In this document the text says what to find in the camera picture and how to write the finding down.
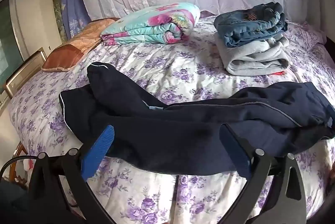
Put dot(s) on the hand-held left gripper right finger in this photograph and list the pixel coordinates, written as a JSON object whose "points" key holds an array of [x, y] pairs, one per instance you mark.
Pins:
{"points": [[233, 146]]}

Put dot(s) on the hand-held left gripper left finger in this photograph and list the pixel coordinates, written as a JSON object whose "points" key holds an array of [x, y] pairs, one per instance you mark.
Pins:
{"points": [[98, 153]]}

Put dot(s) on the navy blue pants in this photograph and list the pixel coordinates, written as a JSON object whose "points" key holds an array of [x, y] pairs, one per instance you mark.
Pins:
{"points": [[170, 129]]}

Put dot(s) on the wooden chair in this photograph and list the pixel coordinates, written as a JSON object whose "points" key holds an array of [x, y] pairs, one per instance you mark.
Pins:
{"points": [[17, 166]]}

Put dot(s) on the red cloth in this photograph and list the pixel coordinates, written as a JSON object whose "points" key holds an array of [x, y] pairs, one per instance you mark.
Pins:
{"points": [[279, 73]]}

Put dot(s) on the folded grey sweatpants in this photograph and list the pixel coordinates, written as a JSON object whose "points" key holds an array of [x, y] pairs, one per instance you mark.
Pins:
{"points": [[256, 59]]}

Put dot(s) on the purple floral bedspread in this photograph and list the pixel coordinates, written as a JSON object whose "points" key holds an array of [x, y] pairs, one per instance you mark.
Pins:
{"points": [[170, 69]]}

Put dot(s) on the orange brown pillow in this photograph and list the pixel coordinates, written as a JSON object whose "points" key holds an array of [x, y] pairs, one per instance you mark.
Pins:
{"points": [[78, 43]]}

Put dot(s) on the folded blue jeans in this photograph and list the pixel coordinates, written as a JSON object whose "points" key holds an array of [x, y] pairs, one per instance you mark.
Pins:
{"points": [[248, 22]]}

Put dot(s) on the window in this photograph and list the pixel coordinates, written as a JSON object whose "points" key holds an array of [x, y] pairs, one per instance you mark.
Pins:
{"points": [[7, 43]]}

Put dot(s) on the folded teal pink floral quilt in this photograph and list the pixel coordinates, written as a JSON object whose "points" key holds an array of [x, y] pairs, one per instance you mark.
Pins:
{"points": [[154, 22]]}

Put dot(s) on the blue printed cloth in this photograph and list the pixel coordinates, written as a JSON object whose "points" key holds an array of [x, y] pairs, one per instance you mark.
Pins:
{"points": [[72, 4]]}

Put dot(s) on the wooden headboard frame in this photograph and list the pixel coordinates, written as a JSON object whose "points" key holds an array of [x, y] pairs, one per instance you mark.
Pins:
{"points": [[23, 69]]}

